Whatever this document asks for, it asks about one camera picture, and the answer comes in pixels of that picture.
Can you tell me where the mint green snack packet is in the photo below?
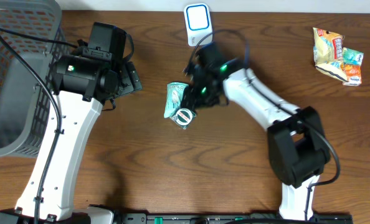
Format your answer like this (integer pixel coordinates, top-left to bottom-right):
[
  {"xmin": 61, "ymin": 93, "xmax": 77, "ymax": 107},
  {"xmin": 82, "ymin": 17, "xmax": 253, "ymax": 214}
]
[{"xmin": 164, "ymin": 82, "xmax": 189, "ymax": 118}]

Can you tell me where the round dark green packet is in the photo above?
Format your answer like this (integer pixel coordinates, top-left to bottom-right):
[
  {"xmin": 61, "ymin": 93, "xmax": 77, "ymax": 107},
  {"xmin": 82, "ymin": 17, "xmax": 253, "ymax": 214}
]
[{"xmin": 170, "ymin": 108, "xmax": 196, "ymax": 129}]

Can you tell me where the yellow snack bag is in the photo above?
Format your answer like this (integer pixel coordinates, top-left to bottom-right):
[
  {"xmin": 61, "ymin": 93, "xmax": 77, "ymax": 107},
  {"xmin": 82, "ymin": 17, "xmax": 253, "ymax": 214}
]
[{"xmin": 313, "ymin": 27, "xmax": 347, "ymax": 82}]

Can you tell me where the small teal white packet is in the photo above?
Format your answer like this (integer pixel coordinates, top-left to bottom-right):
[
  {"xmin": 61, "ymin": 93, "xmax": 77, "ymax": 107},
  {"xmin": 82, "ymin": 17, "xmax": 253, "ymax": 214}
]
[{"xmin": 343, "ymin": 47, "xmax": 364, "ymax": 66}]

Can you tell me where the small orange juice carton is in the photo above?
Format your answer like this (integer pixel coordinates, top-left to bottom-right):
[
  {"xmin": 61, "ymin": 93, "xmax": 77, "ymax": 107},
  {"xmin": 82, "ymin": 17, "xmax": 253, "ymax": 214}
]
[{"xmin": 343, "ymin": 64, "xmax": 362, "ymax": 86}]

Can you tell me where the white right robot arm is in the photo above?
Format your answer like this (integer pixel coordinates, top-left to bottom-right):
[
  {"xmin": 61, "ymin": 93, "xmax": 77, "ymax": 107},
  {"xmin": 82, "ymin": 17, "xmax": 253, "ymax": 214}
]
[{"xmin": 181, "ymin": 42, "xmax": 331, "ymax": 221}]

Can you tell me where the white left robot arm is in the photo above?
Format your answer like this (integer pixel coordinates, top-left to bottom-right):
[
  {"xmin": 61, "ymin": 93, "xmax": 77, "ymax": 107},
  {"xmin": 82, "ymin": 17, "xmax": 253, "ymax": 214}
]
[{"xmin": 0, "ymin": 55, "xmax": 142, "ymax": 223}]

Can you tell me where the white barcode scanner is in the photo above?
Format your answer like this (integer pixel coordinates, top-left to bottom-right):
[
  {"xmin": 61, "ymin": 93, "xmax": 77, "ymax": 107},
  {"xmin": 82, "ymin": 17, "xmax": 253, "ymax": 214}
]
[{"xmin": 183, "ymin": 3, "xmax": 212, "ymax": 47}]

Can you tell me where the grey plastic mesh basket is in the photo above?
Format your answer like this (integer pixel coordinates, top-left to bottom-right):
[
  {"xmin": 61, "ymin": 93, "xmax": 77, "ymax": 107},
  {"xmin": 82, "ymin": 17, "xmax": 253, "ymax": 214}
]
[{"xmin": 0, "ymin": 0, "xmax": 70, "ymax": 157}]

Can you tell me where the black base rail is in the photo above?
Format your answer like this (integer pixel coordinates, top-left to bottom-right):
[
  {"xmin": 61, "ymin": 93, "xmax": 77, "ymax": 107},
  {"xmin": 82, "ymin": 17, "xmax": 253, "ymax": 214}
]
[{"xmin": 121, "ymin": 213, "xmax": 354, "ymax": 224}]

